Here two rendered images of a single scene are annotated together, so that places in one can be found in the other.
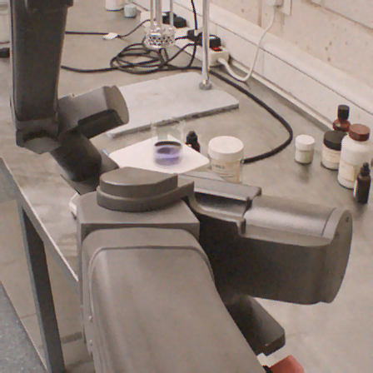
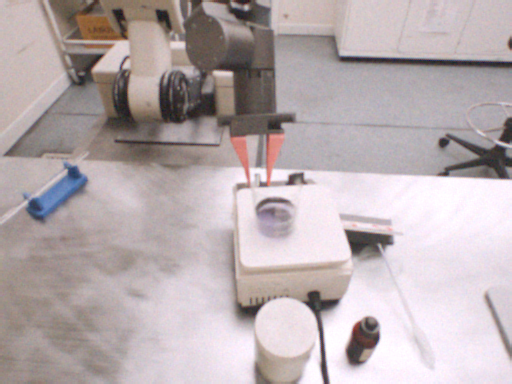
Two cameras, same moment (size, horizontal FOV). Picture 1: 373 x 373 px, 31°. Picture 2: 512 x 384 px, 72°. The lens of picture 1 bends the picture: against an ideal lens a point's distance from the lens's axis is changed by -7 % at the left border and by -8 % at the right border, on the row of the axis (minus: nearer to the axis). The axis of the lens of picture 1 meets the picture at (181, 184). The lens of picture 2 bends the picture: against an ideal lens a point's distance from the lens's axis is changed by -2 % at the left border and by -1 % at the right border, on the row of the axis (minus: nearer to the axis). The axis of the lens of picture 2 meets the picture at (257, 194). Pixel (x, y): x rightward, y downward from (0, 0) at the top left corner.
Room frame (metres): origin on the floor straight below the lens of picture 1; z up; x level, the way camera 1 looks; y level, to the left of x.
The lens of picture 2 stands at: (1.10, -0.21, 1.15)
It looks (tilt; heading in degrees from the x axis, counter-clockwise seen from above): 44 degrees down; 123
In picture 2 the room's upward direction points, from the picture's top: straight up
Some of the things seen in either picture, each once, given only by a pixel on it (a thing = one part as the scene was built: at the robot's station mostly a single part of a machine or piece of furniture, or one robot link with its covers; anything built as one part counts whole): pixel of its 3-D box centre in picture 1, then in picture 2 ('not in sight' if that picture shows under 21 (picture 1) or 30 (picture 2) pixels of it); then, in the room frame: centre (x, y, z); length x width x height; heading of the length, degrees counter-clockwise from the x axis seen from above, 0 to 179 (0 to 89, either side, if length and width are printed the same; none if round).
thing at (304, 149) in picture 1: (304, 149); not in sight; (1.13, -0.23, 0.77); 0.04 x 0.04 x 0.04
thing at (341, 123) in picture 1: (341, 129); not in sight; (1.17, -0.31, 0.80); 0.04 x 0.04 x 0.10
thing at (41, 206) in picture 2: not in sight; (55, 187); (0.61, -0.05, 0.77); 0.10 x 0.03 x 0.04; 99
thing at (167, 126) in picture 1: (168, 140); (273, 203); (0.97, 0.02, 0.87); 0.06 x 0.05 x 0.08; 47
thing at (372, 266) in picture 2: not in sight; (380, 265); (1.09, 0.09, 0.76); 0.06 x 0.06 x 0.02
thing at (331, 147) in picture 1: (335, 150); not in sight; (1.12, -0.29, 0.78); 0.05 x 0.05 x 0.06
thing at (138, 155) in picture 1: (158, 160); (289, 223); (0.99, 0.04, 0.83); 0.12 x 0.12 x 0.01; 38
